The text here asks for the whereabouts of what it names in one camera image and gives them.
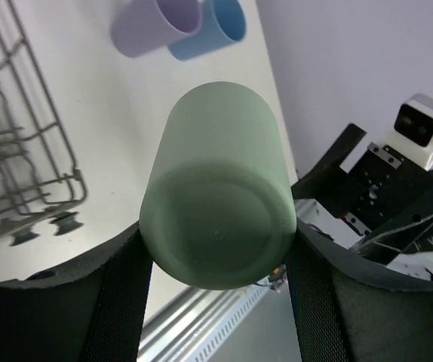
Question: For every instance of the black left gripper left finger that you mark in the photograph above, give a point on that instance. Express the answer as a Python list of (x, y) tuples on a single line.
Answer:
[(89, 308)]

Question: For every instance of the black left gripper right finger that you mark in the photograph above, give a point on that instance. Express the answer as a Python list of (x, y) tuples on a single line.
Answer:
[(347, 308)]

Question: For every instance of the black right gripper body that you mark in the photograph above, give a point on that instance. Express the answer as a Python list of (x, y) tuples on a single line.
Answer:
[(386, 198)]

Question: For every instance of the green plastic cup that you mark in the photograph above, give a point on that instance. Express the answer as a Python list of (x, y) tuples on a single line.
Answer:
[(218, 213)]

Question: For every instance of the blue plastic cup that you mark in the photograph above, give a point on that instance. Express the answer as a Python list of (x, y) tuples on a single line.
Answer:
[(223, 24)]

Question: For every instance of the lavender plastic cup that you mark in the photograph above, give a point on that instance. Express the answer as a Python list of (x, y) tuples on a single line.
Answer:
[(144, 26)]

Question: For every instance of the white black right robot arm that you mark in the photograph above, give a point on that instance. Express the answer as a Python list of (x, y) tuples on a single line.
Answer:
[(427, 256)]

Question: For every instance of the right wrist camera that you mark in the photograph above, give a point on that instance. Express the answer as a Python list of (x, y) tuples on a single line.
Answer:
[(412, 133)]

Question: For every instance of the white slotted cable duct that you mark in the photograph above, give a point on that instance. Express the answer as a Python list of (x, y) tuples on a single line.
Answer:
[(249, 324)]

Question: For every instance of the grey wire dish rack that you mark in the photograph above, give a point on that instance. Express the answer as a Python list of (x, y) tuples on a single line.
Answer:
[(40, 180)]

